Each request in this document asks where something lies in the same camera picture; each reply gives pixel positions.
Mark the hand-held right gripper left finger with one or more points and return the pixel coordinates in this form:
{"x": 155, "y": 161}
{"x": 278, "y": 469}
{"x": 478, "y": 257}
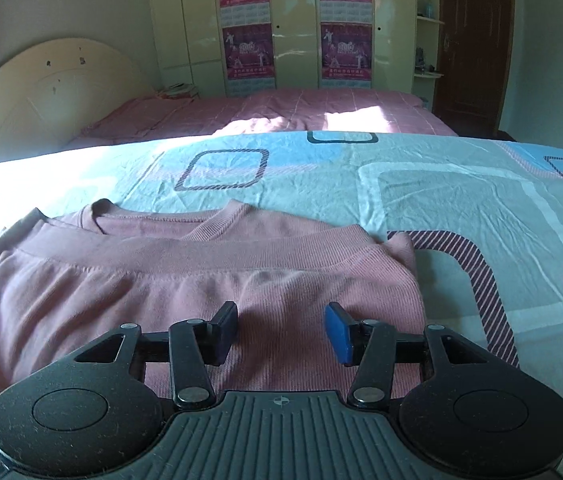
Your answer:
{"x": 225, "y": 332}

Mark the pink sweatshirt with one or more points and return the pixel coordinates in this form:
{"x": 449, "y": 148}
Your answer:
{"x": 111, "y": 300}

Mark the dark shelf ornament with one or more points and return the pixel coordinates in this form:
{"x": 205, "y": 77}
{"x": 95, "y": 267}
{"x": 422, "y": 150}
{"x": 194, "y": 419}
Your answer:
{"x": 422, "y": 60}

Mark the patterned light blue bed sheet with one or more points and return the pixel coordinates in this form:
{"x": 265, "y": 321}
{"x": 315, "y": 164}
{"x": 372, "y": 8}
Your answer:
{"x": 461, "y": 200}

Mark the cream glossy wardrobe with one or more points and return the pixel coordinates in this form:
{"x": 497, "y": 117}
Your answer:
{"x": 296, "y": 20}

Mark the stack of books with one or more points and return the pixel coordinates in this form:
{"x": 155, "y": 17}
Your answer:
{"x": 179, "y": 91}

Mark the pink bed cover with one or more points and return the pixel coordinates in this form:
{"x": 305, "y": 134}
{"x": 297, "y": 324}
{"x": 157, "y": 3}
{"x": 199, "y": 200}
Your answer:
{"x": 311, "y": 110}

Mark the dark brown wooden door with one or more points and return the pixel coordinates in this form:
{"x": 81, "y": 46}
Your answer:
{"x": 476, "y": 50}

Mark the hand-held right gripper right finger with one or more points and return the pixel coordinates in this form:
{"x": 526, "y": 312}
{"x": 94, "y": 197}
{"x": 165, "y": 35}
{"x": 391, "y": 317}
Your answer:
{"x": 339, "y": 332}

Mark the cream corner shelf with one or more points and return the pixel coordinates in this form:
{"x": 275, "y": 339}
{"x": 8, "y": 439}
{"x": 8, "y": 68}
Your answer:
{"x": 424, "y": 35}

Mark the cream wooden headboard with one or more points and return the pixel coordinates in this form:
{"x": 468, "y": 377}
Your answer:
{"x": 36, "y": 110}

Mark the light blue shelf ornament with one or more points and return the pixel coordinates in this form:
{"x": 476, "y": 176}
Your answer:
{"x": 426, "y": 9}

